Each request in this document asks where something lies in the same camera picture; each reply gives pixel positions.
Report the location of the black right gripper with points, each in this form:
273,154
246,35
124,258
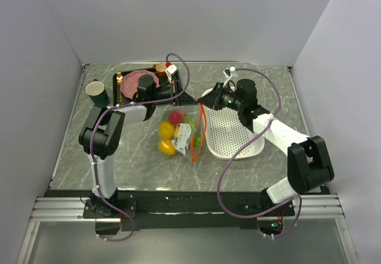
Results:
213,98

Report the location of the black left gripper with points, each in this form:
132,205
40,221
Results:
186,99

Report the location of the red strawberry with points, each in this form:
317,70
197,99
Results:
176,117

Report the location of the green star fruit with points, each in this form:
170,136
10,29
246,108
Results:
190,120

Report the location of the clear zip top bag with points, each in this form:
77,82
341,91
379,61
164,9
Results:
187,133

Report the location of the yellow orange fruit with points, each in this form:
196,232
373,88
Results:
166,130

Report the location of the green round cabbage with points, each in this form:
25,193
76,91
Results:
165,117

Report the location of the yellow corn cob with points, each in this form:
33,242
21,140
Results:
176,132

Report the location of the green grape bunch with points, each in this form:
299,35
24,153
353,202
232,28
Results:
196,141

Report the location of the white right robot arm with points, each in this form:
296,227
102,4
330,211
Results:
308,161

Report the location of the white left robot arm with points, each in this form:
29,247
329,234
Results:
101,132

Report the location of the black serving tray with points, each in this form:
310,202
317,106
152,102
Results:
176,84

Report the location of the white perforated basket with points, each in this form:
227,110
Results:
225,134

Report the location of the small orange cup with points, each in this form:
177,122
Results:
160,69

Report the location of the pink dotted plate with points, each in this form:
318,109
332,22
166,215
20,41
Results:
129,84

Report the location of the gold fork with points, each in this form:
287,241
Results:
119,78

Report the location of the dark green mug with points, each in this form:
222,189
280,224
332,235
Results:
97,92

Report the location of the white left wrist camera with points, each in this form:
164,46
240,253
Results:
170,71

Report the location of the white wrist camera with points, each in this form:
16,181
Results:
170,71
229,73

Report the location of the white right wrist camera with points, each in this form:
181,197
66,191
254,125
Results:
229,73

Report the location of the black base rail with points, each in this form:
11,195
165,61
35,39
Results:
180,209

